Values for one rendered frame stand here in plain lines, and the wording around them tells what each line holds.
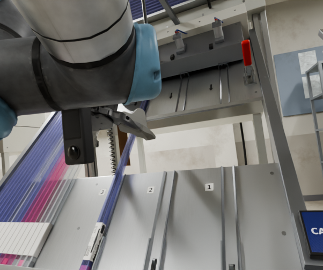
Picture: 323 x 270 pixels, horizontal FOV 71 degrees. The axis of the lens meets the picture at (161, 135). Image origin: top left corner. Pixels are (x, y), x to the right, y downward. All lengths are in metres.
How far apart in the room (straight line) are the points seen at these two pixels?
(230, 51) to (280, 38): 3.25
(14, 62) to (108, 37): 0.10
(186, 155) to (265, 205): 3.15
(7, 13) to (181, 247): 0.37
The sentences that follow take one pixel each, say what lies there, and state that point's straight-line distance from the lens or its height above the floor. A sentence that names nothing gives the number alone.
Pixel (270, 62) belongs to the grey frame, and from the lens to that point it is 0.83.
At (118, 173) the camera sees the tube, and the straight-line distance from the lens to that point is 0.48.
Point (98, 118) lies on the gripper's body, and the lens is 0.42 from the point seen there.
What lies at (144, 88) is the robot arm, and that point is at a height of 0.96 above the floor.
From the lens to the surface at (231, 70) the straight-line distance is 0.65.
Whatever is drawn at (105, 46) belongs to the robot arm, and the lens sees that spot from 0.18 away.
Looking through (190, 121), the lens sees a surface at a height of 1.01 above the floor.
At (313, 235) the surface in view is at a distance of 0.32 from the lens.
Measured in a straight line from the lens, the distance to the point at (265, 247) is 0.36.
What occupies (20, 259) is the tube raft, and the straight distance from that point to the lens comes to 0.53.
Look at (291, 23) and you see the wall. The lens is 4.01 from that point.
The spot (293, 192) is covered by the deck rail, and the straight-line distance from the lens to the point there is 0.38.
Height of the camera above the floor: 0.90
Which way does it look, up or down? 4 degrees up
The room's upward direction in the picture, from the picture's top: 7 degrees counter-clockwise
